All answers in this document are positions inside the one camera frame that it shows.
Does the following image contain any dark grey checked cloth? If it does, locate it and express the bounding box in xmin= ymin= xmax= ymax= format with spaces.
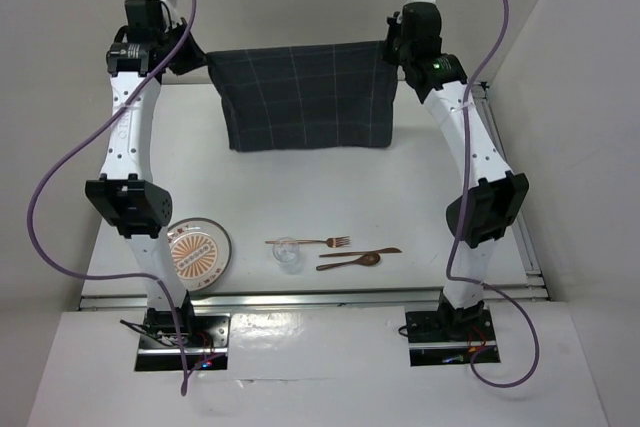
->
xmin=207 ymin=41 xmax=398 ymax=153

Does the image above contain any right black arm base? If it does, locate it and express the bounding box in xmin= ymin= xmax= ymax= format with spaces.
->
xmin=397 ymin=309 xmax=501 ymax=367

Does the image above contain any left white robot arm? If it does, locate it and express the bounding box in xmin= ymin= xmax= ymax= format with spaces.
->
xmin=85 ymin=0 xmax=205 ymax=346

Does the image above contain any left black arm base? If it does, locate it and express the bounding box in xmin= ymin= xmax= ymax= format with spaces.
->
xmin=119 ymin=310 xmax=232 ymax=373

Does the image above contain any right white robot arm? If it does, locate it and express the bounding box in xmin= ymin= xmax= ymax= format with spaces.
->
xmin=384 ymin=0 xmax=529 ymax=339

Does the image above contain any orange sunburst plate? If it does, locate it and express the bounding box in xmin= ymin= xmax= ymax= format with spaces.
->
xmin=167 ymin=217 xmax=233 ymax=292

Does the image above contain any copper knife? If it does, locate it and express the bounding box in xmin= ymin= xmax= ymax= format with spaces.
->
xmin=319 ymin=247 xmax=403 ymax=258

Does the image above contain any copper fork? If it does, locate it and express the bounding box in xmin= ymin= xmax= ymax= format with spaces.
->
xmin=266 ymin=236 xmax=351 ymax=249

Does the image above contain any copper spoon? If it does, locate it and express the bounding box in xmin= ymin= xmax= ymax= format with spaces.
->
xmin=316 ymin=253 xmax=381 ymax=272

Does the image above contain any clear drinking glass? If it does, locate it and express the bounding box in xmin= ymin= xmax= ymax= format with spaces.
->
xmin=272 ymin=237 xmax=302 ymax=275

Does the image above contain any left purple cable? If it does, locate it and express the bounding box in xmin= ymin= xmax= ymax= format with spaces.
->
xmin=27 ymin=0 xmax=197 ymax=397

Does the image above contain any purple cable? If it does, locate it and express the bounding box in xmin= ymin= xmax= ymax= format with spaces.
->
xmin=413 ymin=0 xmax=541 ymax=388
xmin=27 ymin=0 xmax=197 ymax=397

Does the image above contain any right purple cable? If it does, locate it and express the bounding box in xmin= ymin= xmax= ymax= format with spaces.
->
xmin=413 ymin=0 xmax=541 ymax=388

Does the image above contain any front aluminium rail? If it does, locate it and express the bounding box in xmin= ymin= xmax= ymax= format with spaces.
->
xmin=78 ymin=277 xmax=550 ymax=311

